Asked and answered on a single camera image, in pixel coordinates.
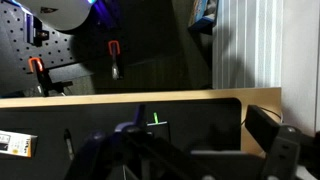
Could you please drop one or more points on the white radiator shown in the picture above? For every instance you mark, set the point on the white radiator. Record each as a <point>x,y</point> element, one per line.
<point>246,43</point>

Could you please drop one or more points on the black notebook white page edges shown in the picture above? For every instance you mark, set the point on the black notebook white page edges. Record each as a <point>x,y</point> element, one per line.
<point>160,130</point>

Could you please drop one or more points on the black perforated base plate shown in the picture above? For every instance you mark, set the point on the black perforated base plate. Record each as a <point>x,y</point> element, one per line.
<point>56,50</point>

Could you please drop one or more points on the blue cardboard box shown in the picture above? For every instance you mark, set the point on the blue cardboard box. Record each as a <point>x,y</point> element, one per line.
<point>200,13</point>

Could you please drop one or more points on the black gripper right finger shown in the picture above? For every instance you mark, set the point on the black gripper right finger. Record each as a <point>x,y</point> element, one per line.
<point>283,153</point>

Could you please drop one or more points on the black camera on stand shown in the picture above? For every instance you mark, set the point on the black camera on stand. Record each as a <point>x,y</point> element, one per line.
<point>261,126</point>

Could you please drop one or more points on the large black desk mat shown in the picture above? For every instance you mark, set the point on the large black desk mat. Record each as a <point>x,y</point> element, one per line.
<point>200,126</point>

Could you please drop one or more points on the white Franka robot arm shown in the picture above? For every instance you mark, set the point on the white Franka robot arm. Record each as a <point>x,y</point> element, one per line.
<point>60,13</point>

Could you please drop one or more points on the black pen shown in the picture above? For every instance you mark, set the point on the black pen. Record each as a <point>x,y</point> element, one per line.
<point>69,145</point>

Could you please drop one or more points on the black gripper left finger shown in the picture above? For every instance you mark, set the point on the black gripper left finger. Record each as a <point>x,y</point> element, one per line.
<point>133,156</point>

